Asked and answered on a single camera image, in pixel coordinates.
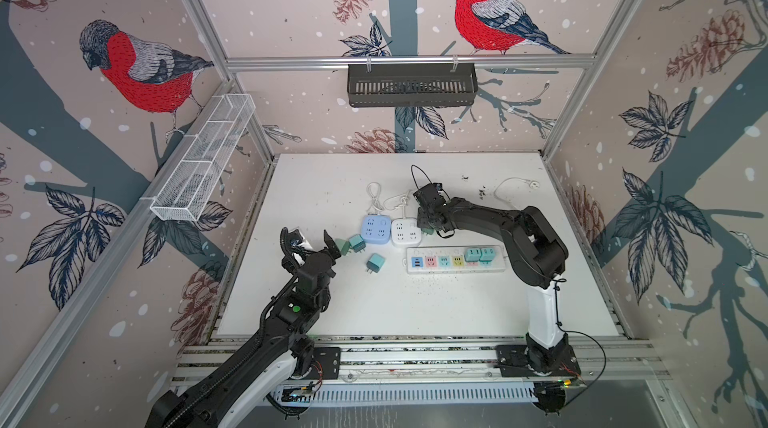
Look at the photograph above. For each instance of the black wire basket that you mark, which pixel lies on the black wire basket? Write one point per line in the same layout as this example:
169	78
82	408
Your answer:
412	85

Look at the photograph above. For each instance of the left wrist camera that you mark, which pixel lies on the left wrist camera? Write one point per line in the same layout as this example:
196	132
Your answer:
297	241

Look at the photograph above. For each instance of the white mesh shelf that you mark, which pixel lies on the white mesh shelf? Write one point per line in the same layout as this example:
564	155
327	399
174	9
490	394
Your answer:
193	180

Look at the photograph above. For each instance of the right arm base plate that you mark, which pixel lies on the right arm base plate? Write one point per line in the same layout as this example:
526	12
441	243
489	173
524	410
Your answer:
520	361

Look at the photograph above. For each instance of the blue square power socket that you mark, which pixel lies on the blue square power socket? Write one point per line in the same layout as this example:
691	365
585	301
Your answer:
376	229

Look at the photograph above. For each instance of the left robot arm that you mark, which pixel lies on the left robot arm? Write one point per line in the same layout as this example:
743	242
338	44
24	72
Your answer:
279	349

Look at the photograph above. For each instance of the white square power socket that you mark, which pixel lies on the white square power socket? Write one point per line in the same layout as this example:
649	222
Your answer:
405	232

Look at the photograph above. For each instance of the teal plug adapter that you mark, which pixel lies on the teal plug adapter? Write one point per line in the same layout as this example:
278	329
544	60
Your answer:
375	263
473	255
487	255

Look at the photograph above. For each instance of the long white power strip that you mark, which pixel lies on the long white power strip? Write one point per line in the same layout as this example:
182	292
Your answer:
450	260

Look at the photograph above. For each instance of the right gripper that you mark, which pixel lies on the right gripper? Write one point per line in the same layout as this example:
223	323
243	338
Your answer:
422	216

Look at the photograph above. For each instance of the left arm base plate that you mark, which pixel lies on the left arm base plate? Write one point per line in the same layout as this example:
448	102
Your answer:
317	363

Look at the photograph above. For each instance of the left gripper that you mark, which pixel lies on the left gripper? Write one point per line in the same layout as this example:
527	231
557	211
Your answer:
334	251

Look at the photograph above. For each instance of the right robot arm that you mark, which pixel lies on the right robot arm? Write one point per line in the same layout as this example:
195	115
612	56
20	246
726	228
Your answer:
536	255

